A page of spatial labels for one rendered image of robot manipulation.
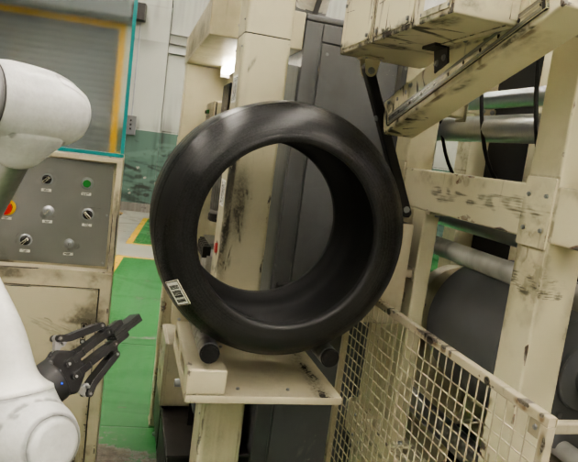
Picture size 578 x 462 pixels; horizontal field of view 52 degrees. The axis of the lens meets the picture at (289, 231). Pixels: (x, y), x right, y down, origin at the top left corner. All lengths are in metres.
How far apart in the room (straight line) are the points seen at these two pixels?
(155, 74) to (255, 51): 9.01
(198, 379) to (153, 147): 9.35
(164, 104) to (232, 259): 9.08
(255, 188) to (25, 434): 1.02
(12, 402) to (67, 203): 1.24
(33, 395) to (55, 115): 0.51
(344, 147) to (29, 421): 0.81
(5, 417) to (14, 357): 0.08
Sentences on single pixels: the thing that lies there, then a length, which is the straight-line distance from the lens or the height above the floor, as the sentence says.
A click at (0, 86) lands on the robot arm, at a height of 1.40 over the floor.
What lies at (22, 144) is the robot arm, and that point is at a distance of 1.17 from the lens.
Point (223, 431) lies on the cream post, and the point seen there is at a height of 0.53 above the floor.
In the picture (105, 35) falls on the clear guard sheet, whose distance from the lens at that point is 2.01.
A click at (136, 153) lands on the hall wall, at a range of 10.62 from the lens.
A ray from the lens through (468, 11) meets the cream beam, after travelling 1.17.
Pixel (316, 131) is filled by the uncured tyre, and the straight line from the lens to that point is 1.28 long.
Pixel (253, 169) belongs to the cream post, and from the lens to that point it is 1.65.
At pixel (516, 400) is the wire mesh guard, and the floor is 0.99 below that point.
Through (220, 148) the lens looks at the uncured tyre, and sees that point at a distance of 1.23.
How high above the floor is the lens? 1.36
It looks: 8 degrees down
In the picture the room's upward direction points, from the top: 7 degrees clockwise
